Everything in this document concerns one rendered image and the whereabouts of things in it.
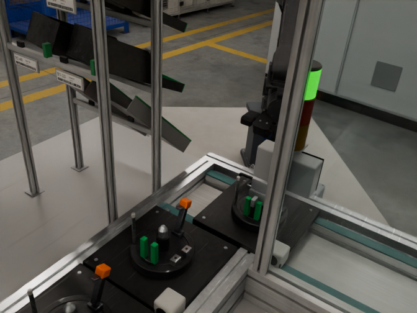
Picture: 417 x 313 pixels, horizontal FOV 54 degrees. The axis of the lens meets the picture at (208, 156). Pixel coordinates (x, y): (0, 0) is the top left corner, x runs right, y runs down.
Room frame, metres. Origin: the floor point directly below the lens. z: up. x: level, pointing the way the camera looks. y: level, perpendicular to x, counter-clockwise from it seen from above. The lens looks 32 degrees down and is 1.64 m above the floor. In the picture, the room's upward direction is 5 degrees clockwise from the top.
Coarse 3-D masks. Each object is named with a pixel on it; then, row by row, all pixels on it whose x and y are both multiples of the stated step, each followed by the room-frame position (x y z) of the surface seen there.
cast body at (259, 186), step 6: (252, 180) 0.80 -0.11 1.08; (258, 180) 0.80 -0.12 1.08; (264, 180) 0.80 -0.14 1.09; (252, 186) 0.80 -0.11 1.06; (258, 186) 0.79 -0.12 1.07; (264, 186) 0.78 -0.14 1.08; (252, 192) 0.79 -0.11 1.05; (258, 192) 0.79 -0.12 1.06; (264, 192) 0.78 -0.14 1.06; (252, 198) 0.78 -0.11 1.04; (258, 198) 0.78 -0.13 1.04; (264, 198) 0.78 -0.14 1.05; (252, 204) 0.77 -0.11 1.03
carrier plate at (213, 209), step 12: (240, 180) 0.95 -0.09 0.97; (228, 192) 0.89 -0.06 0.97; (240, 192) 0.90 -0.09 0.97; (216, 204) 0.84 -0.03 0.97; (228, 204) 0.84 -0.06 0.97; (204, 216) 0.78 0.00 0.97; (216, 216) 0.79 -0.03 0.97; (228, 216) 0.79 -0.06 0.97; (204, 228) 0.76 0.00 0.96; (216, 228) 0.75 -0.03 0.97; (228, 228) 0.75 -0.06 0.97; (240, 228) 0.75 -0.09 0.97; (228, 240) 0.72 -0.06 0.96; (240, 240) 0.71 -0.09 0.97; (252, 240) 0.71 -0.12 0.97; (252, 252) 0.69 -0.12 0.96
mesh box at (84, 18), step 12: (12, 0) 4.94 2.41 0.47; (24, 0) 4.81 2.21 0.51; (36, 0) 4.68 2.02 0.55; (12, 12) 4.97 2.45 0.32; (24, 12) 4.83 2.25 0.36; (48, 12) 4.63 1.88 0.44; (84, 12) 5.05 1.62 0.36; (12, 24) 4.99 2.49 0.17; (24, 24) 4.85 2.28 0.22; (84, 24) 5.03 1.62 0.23; (108, 24) 5.34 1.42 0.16; (120, 24) 5.51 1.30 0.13; (12, 36) 5.05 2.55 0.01
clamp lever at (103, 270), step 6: (102, 264) 0.52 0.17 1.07; (96, 270) 0.50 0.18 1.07; (102, 270) 0.50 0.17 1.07; (108, 270) 0.51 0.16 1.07; (90, 276) 0.49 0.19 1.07; (96, 276) 0.49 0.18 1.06; (102, 276) 0.50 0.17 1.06; (96, 282) 0.50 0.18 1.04; (102, 282) 0.50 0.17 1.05; (96, 288) 0.49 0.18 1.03; (102, 288) 0.50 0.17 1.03; (96, 294) 0.49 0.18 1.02; (96, 300) 0.48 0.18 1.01
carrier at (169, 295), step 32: (160, 224) 0.74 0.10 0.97; (192, 224) 0.75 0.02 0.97; (96, 256) 0.63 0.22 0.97; (128, 256) 0.63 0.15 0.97; (160, 256) 0.62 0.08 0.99; (192, 256) 0.63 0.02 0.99; (224, 256) 0.66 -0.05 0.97; (128, 288) 0.55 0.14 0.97; (160, 288) 0.56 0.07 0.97; (192, 288) 0.56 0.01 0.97
